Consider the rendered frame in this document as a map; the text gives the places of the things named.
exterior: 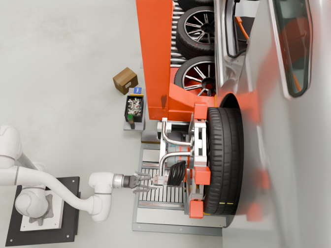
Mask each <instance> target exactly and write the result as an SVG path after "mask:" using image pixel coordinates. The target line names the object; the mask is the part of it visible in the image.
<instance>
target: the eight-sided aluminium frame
mask: <svg viewBox="0 0 331 248"><path fill-rule="evenodd" d="M198 132H201V139H202V155H199V145H198ZM192 134H194V166H203V167H206V164H207V156H206V122H205V121H204V119H194V116H193V113H192V115H191V122H190V125H189V138H188V142H190V141H191V137H192ZM193 175H194V170H193ZM186 188H187V196H188V205H189V203H190V201H201V200H202V199H203V188H204V185H199V189H197V187H196V184H195V181H194V178H192V179H190V169H187V179H186ZM190 188H191V189H190Z"/></svg>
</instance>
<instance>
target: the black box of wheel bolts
mask: <svg viewBox="0 0 331 248"><path fill-rule="evenodd" d="M143 108H144V101H143V96H133V95H128V96H127V100H126V106H125V113H124V116H125V119H126V122H129V120H128V114H133V117H134V122H136V123H141V122H142V118H143V117H142V116H143Z"/></svg>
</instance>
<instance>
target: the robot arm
mask: <svg viewBox="0 0 331 248"><path fill-rule="evenodd" d="M137 175H139V176H147V177H144V178H137V177H136V176H137ZM144 180H151V181H153V177H151V175H150V174H146V173H138V172H136V171H135V174H134V175H132V176H126V175H125V176H124V174H114V173H111V172H96V173H92V174H91V175H90V177H89V181H88V184H89V186H90V187H92V188H94V189H95V195H94V196H91V197H90V198H88V199H86V200H82V199H79V198H77V197H76V196H75V195H74V194H73V193H72V192H70V191H69V190H68V189H67V188H66V187H65V186H64V185H63V184H62V183H61V182H60V181H58V180H57V179H56V178H55V177H53V176H52V175H50V174H48V169H47V166H46V164H45V163H44V162H42V161H38V160H35V161H32V162H31V161H30V160H29V159H28V157H27V156H26V155H25V154H24V153H23V148H22V144H21V139H20V133H19V131H18V130H17V129H16V128H15V127H13V126H9V125H2V126H0V186H17V185H22V191H21V193H20V194H19V195H18V197H17V199H16V201H15V207H16V210H17V211H18V212H19V213H20V214H22V215H24V216H27V217H30V219H29V223H33V222H35V221H38V225H39V226H42V225H43V220H44V219H45V218H52V217H53V216H54V214H53V205H52V197H53V195H52V194H48V195H46V196H45V188H46V186H47V187H48V188H50V189H51V190H52V191H54V192H55V193H56V194H57V195H58V196H60V197H61V198H62V199H63V200H65V201H66V202H67V203H68V204H70V205H71V206H72V207H74V208H76V209H79V210H84V211H87V212H88V213H89V214H91V215H92V219H93V221H94V222H104V221H105V220H106V219H107V218H108V216H109V213H110V209H111V200H112V199H111V194H112V190H113V188H120V189H122V188H131V189H132V190H133V193H136V192H149V190H150V189H156V188H162V186H152V185H150V186H145V185H141V184H139V183H138V182H139V181H144ZM135 187H142V188H147V189H134V188H135Z"/></svg>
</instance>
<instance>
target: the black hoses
mask: <svg viewBox="0 0 331 248"><path fill-rule="evenodd" d="M187 165H188V161H187V160H178V161H177V163H176V164H174V165H172V166H171V167H170V170H169V176H168V181H167V187H181V188H183V182H182V181H183V179H184V177H185V174H186V168H185V166H187Z"/></svg>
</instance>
